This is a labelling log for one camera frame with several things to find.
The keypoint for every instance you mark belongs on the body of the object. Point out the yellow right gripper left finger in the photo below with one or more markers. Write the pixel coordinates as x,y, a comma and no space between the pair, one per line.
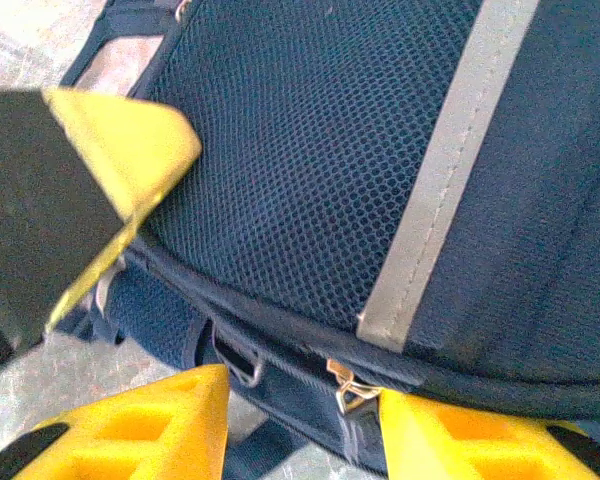
145,435

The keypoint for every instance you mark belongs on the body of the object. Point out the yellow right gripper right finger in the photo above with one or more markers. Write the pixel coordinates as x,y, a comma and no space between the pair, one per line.
470,445

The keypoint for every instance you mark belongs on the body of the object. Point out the navy blue backpack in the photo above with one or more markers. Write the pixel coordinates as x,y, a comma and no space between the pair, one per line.
300,175

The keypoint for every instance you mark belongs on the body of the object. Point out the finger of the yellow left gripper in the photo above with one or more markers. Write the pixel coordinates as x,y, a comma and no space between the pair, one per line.
55,210

